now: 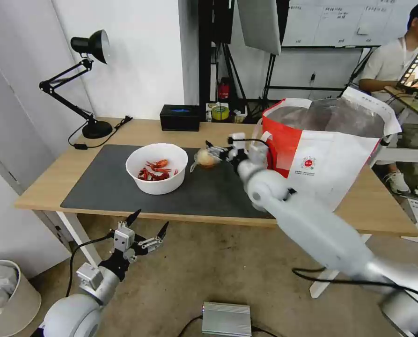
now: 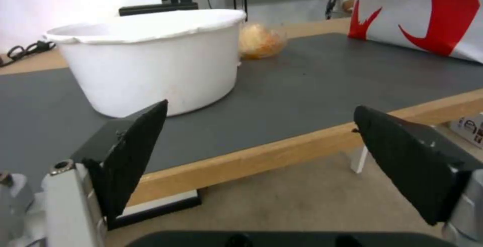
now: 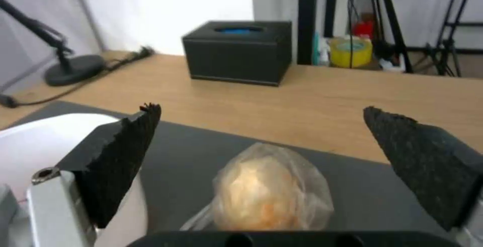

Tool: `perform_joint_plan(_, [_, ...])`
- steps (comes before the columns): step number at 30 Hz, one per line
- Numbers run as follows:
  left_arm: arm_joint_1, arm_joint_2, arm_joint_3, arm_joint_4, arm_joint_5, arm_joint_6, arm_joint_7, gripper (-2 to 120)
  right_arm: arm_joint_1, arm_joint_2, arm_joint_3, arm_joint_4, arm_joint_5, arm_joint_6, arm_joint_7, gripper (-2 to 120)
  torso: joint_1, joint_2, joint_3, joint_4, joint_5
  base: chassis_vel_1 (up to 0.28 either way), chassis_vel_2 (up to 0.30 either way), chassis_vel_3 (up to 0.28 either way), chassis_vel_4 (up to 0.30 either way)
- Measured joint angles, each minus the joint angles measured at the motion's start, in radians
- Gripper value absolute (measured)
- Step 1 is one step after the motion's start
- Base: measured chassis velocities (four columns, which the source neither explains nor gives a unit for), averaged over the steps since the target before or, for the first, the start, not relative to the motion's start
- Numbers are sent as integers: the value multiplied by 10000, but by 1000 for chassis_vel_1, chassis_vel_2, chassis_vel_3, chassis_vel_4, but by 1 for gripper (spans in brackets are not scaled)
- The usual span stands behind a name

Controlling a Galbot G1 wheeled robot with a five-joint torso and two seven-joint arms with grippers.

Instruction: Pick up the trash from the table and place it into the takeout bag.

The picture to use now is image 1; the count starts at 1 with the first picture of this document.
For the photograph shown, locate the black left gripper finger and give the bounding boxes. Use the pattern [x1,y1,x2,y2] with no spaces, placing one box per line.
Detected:
[141,221,170,251]
[117,208,142,231]

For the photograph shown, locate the clear plastic cup with food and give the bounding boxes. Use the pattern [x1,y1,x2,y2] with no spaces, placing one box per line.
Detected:
[190,148,221,173]

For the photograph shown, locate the red white takeout bag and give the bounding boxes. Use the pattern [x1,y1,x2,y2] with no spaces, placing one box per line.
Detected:
[252,87,403,212]

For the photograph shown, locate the yellow green tape roll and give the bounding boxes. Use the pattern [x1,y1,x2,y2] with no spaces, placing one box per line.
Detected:
[211,105,231,123]

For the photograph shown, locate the dark grey desk mat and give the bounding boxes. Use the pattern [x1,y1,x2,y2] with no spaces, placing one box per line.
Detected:
[60,144,277,220]

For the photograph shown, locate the black rectangular box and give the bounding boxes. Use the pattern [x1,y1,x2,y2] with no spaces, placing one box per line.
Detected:
[160,104,200,132]

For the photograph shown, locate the white paper bowl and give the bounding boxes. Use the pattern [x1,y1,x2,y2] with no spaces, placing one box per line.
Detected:
[125,143,189,195]

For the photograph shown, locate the red crayfish shells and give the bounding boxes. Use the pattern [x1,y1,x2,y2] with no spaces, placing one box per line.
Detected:
[137,159,178,182]

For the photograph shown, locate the small red canister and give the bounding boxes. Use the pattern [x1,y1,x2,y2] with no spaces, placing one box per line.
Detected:
[218,77,231,102]

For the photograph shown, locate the black metal rack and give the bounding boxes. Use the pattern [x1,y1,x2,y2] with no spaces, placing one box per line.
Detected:
[198,0,235,123]

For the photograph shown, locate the black desk lamp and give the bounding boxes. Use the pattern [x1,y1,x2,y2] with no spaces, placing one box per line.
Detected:
[39,29,114,139]

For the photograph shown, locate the silver metal power box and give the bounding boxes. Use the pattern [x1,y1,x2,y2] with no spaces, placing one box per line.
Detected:
[201,301,253,336]

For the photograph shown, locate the beige bin with plastic liner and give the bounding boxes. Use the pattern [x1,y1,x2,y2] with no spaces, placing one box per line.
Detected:
[0,259,42,337]

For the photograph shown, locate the grey photo light panel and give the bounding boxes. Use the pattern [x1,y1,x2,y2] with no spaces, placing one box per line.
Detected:
[236,0,283,56]

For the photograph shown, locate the whiteboard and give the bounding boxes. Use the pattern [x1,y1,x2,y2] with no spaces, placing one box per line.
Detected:
[280,0,394,48]

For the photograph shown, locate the person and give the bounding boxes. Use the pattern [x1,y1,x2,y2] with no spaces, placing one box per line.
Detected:
[358,0,418,201]

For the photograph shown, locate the open laptop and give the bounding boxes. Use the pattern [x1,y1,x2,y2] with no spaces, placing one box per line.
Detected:
[395,33,418,96]

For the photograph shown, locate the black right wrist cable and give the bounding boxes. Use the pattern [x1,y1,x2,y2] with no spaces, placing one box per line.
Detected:
[229,138,277,170]

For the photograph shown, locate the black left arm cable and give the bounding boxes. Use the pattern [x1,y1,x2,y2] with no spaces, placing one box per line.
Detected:
[65,235,117,299]

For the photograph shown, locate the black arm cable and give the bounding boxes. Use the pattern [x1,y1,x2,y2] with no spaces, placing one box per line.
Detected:
[292,267,408,293]
[65,235,117,299]

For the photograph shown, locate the black power box cable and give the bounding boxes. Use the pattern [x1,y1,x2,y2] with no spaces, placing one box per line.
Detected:
[177,314,278,337]

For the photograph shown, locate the black lamp cable with switch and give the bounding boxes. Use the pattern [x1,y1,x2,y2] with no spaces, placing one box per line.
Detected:
[67,115,133,151]

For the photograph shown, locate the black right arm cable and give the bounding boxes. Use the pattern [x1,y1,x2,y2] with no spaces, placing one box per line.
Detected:
[292,267,408,293]

